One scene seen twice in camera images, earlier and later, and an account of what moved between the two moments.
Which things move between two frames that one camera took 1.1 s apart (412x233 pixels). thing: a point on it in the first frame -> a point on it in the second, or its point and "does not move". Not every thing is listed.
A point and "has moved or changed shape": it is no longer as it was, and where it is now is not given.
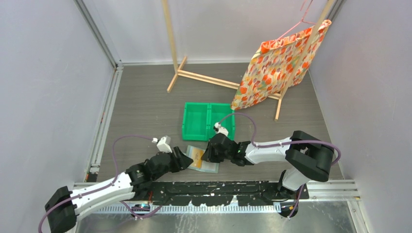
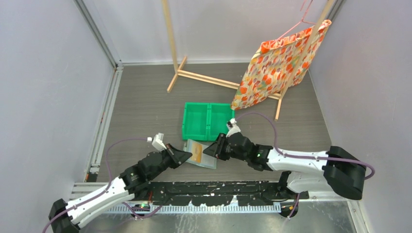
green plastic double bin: [199, 119] does not move
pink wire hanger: [301, 21] does not move
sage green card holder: [196, 154] has moved or changed shape
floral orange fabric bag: [272, 62] does not move
